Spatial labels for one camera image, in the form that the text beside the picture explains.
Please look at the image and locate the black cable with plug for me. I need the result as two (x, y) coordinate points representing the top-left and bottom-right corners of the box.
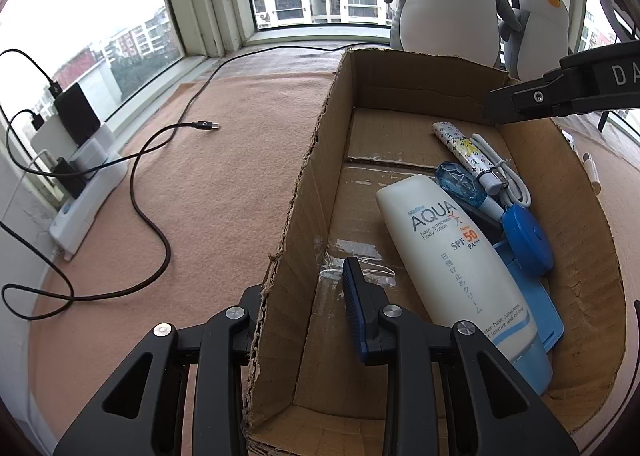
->
(0, 120), (221, 321)

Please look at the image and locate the long black power cable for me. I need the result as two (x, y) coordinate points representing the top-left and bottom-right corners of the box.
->
(30, 44), (353, 182)

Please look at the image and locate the black charging cable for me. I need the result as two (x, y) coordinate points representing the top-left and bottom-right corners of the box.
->
(0, 49), (63, 94)

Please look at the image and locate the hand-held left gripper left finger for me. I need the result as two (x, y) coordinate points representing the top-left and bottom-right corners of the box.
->
(52, 283), (264, 456)

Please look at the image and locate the small grey penguin plush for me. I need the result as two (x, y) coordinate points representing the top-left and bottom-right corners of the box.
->
(500, 0), (571, 82)

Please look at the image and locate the white power strip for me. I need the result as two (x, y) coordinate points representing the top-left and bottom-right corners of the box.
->
(49, 123), (128, 262)

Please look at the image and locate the black charger plug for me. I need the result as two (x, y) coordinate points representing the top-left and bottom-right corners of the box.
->
(52, 159), (87, 197)

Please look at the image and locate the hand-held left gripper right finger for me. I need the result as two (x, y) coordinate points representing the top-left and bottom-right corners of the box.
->
(341, 256), (581, 456)

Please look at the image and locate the blue folding phone stand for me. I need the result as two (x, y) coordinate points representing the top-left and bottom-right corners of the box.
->
(492, 241), (566, 352)

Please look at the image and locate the cardboard box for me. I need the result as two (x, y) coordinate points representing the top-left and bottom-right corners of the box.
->
(242, 47), (628, 456)

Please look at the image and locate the round blue tape measure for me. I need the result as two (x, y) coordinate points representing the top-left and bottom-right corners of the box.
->
(501, 203), (555, 277)

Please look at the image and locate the blue crystal-cap bottle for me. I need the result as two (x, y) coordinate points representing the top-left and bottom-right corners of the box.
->
(434, 160), (505, 222)

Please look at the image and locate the thin white charging cable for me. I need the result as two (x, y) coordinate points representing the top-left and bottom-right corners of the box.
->
(10, 150), (51, 217)

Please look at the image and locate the patterned white tube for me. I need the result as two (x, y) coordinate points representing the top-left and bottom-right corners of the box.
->
(432, 121), (503, 194)

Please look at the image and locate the black ring light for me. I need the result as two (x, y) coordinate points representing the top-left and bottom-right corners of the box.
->
(595, 0), (640, 42)

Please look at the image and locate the white pen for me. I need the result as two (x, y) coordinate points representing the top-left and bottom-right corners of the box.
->
(580, 151), (602, 187)

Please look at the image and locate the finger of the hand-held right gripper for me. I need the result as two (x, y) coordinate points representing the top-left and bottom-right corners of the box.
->
(482, 67), (603, 127)

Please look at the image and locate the white sunscreen bottle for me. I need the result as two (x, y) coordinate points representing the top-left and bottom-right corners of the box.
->
(375, 173), (554, 397)

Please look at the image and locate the white adapter plug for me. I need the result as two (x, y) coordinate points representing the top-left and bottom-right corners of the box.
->
(70, 136), (113, 169)

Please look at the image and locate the large grey penguin plush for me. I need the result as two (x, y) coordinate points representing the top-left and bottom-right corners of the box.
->
(379, 0), (522, 68)

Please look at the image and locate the white power bank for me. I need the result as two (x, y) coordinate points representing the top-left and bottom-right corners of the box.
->
(31, 119), (76, 162)

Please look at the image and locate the pink felt mat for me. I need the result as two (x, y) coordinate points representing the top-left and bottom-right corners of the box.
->
(25, 44), (640, 447)

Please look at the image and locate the black power adapter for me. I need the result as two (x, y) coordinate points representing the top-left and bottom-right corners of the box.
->
(54, 84), (101, 147)

